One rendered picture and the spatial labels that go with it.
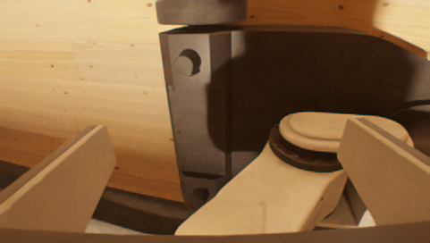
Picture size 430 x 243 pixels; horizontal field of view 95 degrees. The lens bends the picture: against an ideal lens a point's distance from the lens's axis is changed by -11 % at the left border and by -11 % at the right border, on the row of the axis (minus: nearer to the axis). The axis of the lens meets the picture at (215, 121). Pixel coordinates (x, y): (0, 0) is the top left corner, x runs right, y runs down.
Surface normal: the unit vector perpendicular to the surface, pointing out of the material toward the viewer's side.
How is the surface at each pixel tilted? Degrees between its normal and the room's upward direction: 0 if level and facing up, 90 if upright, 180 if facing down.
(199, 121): 0
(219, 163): 0
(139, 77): 0
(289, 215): 90
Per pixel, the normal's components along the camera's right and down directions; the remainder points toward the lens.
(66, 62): -0.21, 0.47
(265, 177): -0.04, -0.88
